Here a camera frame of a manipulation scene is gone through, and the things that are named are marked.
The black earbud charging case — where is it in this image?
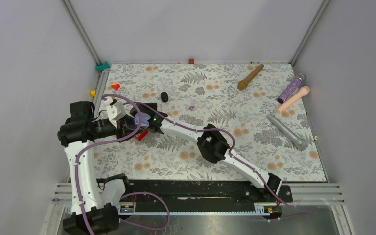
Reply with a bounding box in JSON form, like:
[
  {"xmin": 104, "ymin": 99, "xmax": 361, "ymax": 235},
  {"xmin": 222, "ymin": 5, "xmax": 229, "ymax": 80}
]
[{"xmin": 160, "ymin": 92, "xmax": 169, "ymax": 103}]

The grey metal cylinder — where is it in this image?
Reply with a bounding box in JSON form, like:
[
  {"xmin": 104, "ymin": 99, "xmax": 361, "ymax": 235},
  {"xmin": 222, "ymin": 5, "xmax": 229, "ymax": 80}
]
[{"xmin": 266, "ymin": 114, "xmax": 308, "ymax": 151}]

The red plastic tray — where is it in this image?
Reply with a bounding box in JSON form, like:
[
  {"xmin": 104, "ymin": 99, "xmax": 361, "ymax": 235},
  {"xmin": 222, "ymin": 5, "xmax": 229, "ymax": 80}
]
[{"xmin": 135, "ymin": 130, "xmax": 149, "ymax": 141}]

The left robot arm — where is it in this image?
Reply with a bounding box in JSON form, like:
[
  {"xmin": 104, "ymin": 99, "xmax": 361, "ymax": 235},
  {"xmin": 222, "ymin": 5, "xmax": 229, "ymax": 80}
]
[{"xmin": 57, "ymin": 98, "xmax": 132, "ymax": 235}]

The floral patterned mat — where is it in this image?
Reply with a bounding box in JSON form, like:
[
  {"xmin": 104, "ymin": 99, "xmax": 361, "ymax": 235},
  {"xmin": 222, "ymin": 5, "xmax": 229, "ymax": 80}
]
[{"xmin": 94, "ymin": 64, "xmax": 327, "ymax": 182}]

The brown wooden stick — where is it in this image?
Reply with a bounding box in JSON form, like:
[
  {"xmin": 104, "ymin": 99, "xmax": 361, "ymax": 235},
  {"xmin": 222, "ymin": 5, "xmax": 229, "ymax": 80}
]
[{"xmin": 237, "ymin": 64, "xmax": 264, "ymax": 91}]

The teal arch block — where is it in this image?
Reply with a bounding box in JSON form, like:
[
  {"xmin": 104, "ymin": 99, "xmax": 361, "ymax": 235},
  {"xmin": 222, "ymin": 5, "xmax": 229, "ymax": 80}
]
[{"xmin": 95, "ymin": 61, "xmax": 110, "ymax": 72}]

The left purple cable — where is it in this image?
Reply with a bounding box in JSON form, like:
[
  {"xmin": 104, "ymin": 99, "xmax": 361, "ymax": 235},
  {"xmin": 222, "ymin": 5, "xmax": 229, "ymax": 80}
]
[{"xmin": 74, "ymin": 94, "xmax": 171, "ymax": 235}]

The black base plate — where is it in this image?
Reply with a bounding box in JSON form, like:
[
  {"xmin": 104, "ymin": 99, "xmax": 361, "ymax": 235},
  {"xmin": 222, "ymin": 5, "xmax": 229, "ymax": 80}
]
[{"xmin": 122, "ymin": 178, "xmax": 293, "ymax": 213}]

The purple glitter tube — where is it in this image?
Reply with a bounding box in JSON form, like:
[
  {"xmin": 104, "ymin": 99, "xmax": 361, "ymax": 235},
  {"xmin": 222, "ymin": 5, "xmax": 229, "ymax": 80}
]
[{"xmin": 277, "ymin": 73, "xmax": 305, "ymax": 104}]

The red triangular block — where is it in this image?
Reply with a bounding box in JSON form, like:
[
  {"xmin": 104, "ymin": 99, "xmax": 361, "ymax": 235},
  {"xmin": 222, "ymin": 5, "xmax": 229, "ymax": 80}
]
[{"xmin": 111, "ymin": 84, "xmax": 120, "ymax": 91}]

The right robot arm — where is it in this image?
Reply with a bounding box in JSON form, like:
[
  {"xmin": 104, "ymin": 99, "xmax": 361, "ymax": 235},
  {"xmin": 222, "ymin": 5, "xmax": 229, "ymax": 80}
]
[{"xmin": 137, "ymin": 102, "xmax": 282, "ymax": 202}]

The pink flesh-coloured stick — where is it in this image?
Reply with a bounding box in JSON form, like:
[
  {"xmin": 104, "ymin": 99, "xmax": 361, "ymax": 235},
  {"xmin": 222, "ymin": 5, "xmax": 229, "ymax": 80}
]
[{"xmin": 276, "ymin": 86, "xmax": 310, "ymax": 114}]

